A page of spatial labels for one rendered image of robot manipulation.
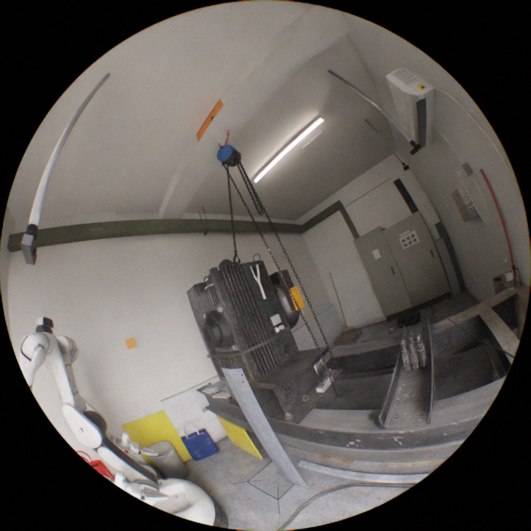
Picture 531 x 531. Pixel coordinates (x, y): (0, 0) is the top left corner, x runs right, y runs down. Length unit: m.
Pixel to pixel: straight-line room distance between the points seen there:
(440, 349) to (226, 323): 1.48
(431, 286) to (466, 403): 3.06
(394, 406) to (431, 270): 3.01
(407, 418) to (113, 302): 2.27
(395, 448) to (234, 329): 1.05
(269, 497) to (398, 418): 1.06
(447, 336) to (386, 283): 2.41
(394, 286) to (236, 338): 3.15
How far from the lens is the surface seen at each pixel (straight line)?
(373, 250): 3.70
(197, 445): 2.16
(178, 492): 1.57
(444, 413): 0.86
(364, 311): 4.23
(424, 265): 3.67
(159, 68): 1.62
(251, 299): 1.18
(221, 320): 1.10
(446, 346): 1.59
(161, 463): 2.02
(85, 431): 1.12
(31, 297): 2.36
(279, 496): 1.59
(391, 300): 3.81
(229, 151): 1.48
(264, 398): 1.34
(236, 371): 0.96
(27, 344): 0.97
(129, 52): 1.61
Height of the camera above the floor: 1.31
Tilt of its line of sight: 11 degrees up
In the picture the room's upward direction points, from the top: 22 degrees counter-clockwise
